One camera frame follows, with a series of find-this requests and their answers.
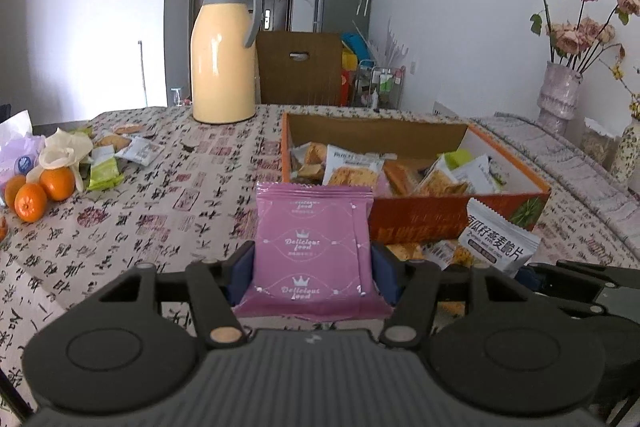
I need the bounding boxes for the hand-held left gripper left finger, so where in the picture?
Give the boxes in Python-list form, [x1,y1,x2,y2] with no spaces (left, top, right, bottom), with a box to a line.
[92,241,257,350]

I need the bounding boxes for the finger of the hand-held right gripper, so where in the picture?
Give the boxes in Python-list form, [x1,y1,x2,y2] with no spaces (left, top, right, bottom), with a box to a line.
[555,258,640,281]
[515,263,608,308]

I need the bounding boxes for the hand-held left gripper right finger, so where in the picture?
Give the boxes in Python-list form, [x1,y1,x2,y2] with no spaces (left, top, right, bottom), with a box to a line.
[371,242,534,351]

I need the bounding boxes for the red cardboard box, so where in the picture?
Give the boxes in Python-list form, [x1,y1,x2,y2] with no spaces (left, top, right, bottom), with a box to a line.
[280,112,552,253]

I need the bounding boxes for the pink snack packet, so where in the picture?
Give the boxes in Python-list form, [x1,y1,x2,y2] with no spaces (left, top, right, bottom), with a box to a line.
[234,181,393,320]

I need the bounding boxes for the white packet with dark label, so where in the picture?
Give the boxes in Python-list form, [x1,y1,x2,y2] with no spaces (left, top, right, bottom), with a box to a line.
[460,198,542,278]

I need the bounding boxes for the long green snack packet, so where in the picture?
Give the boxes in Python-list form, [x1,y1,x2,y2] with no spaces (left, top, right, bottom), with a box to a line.
[442,149,473,172]

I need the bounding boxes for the biscuit snack packet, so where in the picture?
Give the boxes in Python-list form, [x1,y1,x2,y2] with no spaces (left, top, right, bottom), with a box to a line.
[385,239,426,263]

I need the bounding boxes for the grey quilted blanket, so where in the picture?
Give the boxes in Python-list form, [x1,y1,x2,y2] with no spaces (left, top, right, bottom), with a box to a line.
[470,112,640,268]

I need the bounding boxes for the orange bread packet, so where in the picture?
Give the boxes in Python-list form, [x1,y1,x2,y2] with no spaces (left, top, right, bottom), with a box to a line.
[382,159,418,196]

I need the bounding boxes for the clear cracker packet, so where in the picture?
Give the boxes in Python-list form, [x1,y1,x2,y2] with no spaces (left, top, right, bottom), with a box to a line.
[417,154,468,198]

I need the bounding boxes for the white cracker packet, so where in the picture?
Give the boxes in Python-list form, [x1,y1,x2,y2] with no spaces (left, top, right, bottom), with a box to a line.
[322,146,385,188]

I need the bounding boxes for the floral patterned vase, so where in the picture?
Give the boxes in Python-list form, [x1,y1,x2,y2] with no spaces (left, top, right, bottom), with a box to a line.
[611,117,640,185]

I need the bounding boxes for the white green snack packet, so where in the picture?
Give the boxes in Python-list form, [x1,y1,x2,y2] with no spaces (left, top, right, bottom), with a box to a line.
[457,157,511,195]

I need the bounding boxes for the clear storage jar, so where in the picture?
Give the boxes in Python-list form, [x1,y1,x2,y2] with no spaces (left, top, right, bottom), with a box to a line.
[580,117,621,168]

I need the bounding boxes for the clear biscuit packet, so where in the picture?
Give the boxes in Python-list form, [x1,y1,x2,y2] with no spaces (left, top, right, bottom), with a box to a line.
[290,142,328,182]

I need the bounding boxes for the small white packet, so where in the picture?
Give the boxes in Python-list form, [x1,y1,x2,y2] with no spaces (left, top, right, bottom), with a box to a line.
[117,137,166,166]

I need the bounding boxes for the yellow flower branches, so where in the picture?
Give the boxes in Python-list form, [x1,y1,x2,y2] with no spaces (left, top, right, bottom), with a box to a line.
[610,62,640,120]

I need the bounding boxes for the small green packet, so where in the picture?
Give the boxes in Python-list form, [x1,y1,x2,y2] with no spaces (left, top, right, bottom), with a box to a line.
[86,157,126,192]

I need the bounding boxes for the pink ribbed vase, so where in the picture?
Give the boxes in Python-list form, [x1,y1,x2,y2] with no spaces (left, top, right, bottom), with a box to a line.
[537,61,583,135]

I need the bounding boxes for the red gift box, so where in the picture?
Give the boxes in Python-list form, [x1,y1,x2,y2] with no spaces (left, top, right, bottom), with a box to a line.
[340,67,357,105]

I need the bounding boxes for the yellow thermos jug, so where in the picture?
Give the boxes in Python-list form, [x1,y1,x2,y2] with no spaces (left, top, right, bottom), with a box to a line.
[191,0,263,124]

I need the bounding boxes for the brown wooden chair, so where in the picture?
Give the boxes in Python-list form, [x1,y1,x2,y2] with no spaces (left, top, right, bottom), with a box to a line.
[256,32,346,105]

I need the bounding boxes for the orange fruit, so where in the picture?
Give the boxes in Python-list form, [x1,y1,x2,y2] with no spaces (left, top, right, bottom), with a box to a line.
[39,168,76,202]
[4,175,27,208]
[14,183,48,224]

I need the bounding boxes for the cream crumpled plastic bag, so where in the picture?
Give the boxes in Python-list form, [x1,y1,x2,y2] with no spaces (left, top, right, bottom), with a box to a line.
[27,129,95,192]

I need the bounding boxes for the blue plastic dustpan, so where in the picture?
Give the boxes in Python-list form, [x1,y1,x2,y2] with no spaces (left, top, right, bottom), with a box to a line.
[341,33,373,58]

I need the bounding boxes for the dried pink rose bouquet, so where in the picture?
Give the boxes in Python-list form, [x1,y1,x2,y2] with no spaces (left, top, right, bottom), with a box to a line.
[520,0,640,75]

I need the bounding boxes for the white purple plastic bag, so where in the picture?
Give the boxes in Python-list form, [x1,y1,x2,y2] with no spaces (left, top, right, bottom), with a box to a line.
[0,109,47,208]

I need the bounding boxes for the wire rack cart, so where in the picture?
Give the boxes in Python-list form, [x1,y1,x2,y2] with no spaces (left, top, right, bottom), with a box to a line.
[356,64,406,110]

